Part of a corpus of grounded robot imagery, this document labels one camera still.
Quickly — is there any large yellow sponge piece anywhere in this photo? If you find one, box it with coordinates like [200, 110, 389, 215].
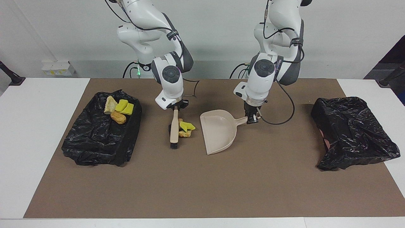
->
[179, 121, 196, 132]

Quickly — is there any beige hand brush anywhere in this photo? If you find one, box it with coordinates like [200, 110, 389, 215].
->
[170, 106, 180, 149]

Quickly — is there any beige plastic dustpan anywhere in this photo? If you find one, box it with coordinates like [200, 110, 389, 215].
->
[200, 110, 262, 155]

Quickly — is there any brown bread roll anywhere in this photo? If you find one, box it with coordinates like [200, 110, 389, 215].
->
[111, 111, 127, 124]

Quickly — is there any pale stone-like chunk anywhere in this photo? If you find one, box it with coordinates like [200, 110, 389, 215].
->
[104, 96, 117, 114]

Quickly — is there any pink plastic bin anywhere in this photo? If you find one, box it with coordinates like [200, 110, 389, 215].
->
[320, 128, 331, 149]

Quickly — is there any black bag lined bin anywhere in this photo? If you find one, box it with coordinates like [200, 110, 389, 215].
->
[61, 90, 143, 167]
[311, 97, 401, 171]

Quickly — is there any brown table mat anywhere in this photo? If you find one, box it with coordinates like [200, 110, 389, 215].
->
[23, 78, 405, 219]

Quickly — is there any black stand foot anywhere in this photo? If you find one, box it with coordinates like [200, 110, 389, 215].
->
[0, 61, 26, 86]
[379, 62, 405, 88]

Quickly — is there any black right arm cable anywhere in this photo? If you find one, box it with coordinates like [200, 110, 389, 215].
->
[106, 0, 200, 98]

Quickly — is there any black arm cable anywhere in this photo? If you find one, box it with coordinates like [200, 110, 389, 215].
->
[106, 0, 200, 98]
[258, 0, 306, 125]

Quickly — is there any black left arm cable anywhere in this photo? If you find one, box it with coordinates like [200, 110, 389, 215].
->
[258, 0, 306, 125]

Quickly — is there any black base cable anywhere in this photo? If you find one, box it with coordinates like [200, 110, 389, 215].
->
[230, 63, 253, 79]
[123, 61, 140, 79]

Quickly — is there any white wall socket box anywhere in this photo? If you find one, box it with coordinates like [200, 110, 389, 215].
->
[42, 61, 76, 76]

